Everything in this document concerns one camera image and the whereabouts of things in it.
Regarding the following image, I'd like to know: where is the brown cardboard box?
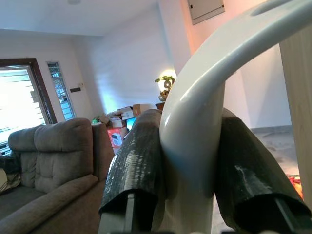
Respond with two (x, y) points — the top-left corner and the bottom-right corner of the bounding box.
(132, 103), (156, 117)
(98, 114), (122, 129)

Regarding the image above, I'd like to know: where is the blue lit screen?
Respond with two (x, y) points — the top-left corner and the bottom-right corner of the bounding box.
(125, 117), (137, 132)

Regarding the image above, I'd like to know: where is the brown fabric sofa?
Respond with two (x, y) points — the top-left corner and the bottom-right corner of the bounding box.
(0, 117), (115, 234)

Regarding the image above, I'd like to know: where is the light wood cabinet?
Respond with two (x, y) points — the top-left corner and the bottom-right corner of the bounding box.
(279, 24), (312, 203)

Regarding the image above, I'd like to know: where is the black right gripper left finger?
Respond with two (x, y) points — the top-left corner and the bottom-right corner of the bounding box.
(98, 109), (168, 234)

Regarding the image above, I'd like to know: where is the large brown framed window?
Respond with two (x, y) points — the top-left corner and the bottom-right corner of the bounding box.
(0, 58), (58, 156)

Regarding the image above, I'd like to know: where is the narrow louvre window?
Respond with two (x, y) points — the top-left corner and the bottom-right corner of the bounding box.
(46, 61), (77, 121)

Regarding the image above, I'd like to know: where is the striped beige cushion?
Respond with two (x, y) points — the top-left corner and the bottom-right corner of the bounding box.
(0, 156), (22, 195)

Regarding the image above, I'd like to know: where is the white cardboard box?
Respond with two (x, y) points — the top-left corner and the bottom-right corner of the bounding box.
(116, 106), (134, 120)

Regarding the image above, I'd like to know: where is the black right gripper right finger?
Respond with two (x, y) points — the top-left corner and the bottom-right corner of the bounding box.
(215, 107), (312, 234)

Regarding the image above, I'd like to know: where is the red and white box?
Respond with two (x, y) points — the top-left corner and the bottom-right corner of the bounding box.
(107, 126), (129, 156)

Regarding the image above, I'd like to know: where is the grey electrical wall panel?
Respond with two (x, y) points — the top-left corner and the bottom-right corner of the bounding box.
(187, 0), (225, 26)

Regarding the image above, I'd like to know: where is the beige dustpan with white handle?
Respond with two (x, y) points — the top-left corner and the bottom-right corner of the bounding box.
(159, 0), (312, 234)

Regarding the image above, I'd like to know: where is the green bonsai ornament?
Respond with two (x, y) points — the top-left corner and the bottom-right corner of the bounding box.
(155, 69), (176, 102)

